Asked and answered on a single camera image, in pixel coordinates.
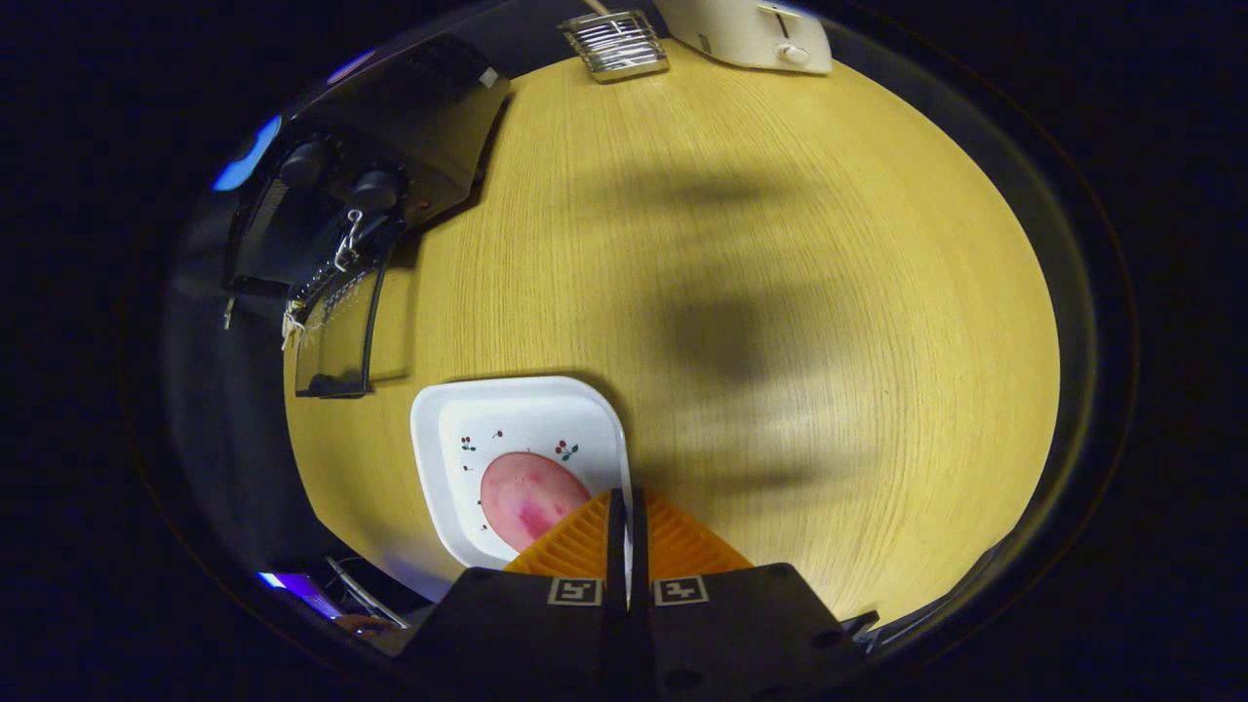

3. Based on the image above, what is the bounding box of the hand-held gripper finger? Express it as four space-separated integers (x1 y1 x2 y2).
395 487 628 702
629 487 851 702

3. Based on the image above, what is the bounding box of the pink meat slice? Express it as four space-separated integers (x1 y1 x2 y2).
480 451 593 554

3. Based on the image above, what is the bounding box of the white square cherry-print plate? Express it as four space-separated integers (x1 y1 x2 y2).
409 375 635 571

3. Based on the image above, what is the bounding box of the black toaster oven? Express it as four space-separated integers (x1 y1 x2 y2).
222 34 513 401

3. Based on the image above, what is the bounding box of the white toaster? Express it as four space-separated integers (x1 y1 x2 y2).
651 0 835 75

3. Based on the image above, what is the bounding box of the lit purple screen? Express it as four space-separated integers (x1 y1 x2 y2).
255 570 342 620

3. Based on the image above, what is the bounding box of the metal wire holder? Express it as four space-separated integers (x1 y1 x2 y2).
558 8 672 84

